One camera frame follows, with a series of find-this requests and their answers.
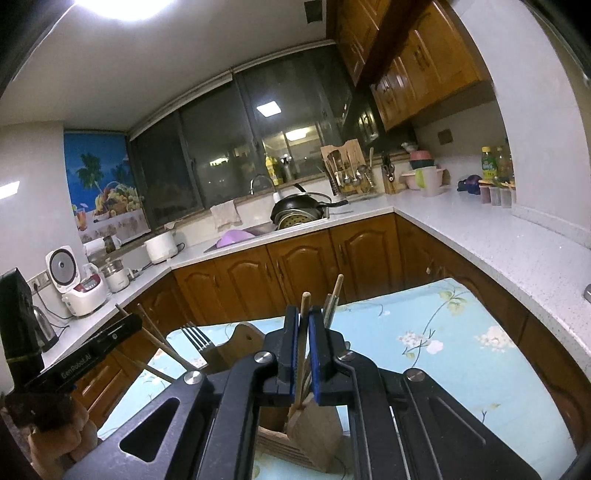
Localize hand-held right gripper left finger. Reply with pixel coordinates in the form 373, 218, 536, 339
62, 307, 299, 480

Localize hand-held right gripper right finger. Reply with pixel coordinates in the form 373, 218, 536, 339
308, 307, 542, 480

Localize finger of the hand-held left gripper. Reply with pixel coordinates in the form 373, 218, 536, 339
93, 314, 144, 353

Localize wooden chopstick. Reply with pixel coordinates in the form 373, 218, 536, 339
291, 292, 311, 411
136, 304, 192, 371
115, 304, 180, 384
323, 274, 345, 326

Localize wooden utensil holder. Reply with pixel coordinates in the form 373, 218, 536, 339
203, 322, 347, 475

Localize person's left hand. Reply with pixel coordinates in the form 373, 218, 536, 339
27, 399, 100, 480

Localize steel kettle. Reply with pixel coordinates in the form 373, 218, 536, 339
31, 305, 61, 354

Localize white rice cooker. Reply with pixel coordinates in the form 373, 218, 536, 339
45, 244, 109, 317

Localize metal fork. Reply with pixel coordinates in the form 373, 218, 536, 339
181, 325, 214, 358

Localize wooden base cabinets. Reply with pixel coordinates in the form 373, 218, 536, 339
69, 212, 591, 453

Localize white cooking pot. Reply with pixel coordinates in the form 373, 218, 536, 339
144, 230, 180, 265

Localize blue floral tablecloth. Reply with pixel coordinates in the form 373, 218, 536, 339
97, 277, 580, 480

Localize steel sink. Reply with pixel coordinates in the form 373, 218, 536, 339
203, 217, 331, 254

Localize purple plastic basin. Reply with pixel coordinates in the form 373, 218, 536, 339
217, 229, 257, 248

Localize perforated steamer pan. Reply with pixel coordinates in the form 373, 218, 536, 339
276, 209, 326, 230

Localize black wok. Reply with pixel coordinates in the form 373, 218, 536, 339
270, 182, 349, 222

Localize white dish towel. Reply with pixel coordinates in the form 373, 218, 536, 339
210, 199, 243, 232

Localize metal faucet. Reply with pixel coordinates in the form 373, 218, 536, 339
249, 174, 278, 197

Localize kitchen utensil rack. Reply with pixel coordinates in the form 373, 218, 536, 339
329, 150, 377, 197

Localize yellow bottle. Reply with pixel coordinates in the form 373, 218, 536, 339
264, 154, 283, 186

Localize knife block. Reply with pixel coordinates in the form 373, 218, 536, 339
381, 152, 400, 195

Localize wooden cutting board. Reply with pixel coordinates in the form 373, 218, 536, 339
320, 138, 363, 174

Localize white cup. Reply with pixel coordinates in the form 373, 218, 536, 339
414, 167, 438, 191

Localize dark kitchen window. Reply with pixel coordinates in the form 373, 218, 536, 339
127, 41, 384, 229

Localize stack of bowls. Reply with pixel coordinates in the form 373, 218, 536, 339
401, 142, 437, 171

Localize green label drink bottle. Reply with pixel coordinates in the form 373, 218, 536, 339
480, 146, 498, 182

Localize amber drink bottle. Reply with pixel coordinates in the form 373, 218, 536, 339
496, 146, 514, 183

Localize wooden upper cabinets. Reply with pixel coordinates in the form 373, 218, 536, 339
325, 0, 495, 132

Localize ceiling light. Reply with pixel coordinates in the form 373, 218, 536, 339
74, 0, 178, 24

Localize tropical fruit wall poster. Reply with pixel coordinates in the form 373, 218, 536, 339
64, 131, 151, 243

